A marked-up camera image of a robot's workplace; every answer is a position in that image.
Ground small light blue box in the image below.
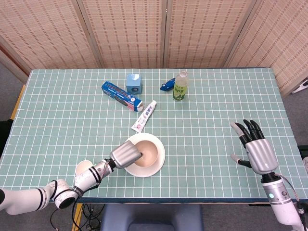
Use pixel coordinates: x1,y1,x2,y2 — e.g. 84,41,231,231
126,74,143,95

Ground blue cookie box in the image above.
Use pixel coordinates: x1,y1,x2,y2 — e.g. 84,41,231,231
101,81,143,113

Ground tangled black floor cables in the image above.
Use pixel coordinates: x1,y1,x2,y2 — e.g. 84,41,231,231
50,203,105,231

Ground green checkered tablecloth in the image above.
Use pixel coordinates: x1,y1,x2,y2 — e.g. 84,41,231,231
0,68,308,204

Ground green iced tea bottle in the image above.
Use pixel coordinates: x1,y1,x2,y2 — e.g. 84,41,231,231
172,69,189,102

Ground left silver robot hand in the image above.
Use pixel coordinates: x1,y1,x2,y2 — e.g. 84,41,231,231
109,141,143,169

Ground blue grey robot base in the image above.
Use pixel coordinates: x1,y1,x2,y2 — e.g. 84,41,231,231
100,204,205,231

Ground blue wrapped packet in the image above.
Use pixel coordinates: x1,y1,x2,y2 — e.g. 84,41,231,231
160,78,177,91

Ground white stand foot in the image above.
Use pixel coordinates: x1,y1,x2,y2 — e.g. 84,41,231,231
291,79,308,94

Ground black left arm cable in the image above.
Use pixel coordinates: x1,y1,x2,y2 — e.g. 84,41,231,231
71,182,102,229

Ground floral print paper cup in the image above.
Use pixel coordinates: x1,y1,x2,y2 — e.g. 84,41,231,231
75,160,95,177

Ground beige plastic bowl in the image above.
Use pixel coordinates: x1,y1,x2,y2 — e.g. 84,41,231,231
131,141,159,167

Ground bamboo folding screen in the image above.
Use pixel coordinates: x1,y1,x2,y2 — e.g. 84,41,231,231
0,0,308,97

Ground white paper plate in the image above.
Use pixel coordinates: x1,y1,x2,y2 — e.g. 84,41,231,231
124,132,166,178

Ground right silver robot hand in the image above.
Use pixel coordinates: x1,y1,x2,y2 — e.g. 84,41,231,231
230,119,279,175

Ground white pink toothpaste tube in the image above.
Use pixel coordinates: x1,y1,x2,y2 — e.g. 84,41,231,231
131,100,157,133

